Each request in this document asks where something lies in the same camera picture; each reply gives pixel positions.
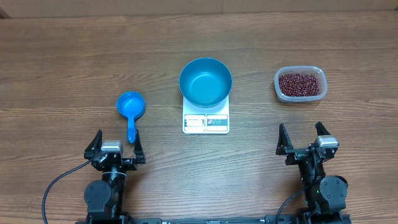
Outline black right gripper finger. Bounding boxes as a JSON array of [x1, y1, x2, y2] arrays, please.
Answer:
[[315, 121, 330, 136], [275, 123, 294, 156]]

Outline white digital kitchen scale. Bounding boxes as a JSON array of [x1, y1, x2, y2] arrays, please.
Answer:
[[182, 96, 230, 134]]

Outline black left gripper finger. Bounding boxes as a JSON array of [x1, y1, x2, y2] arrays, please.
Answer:
[[84, 129, 103, 160], [134, 129, 146, 164]]

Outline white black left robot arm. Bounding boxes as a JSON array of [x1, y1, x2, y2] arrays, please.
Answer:
[[84, 130, 146, 223]]

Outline red beans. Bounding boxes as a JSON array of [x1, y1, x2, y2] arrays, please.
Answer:
[[278, 73, 320, 97]]

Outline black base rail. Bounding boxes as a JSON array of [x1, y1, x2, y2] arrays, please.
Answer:
[[75, 215, 352, 224]]

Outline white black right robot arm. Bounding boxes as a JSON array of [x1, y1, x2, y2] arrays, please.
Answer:
[[266, 121, 351, 224]]

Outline clear plastic food container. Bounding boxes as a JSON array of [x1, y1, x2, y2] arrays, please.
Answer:
[[274, 66, 328, 103]]

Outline blue plastic measuring scoop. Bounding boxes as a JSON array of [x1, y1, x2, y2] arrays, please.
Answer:
[[116, 91, 146, 144]]

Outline blue metal bowl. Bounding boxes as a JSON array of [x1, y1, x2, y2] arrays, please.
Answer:
[[179, 57, 233, 108]]

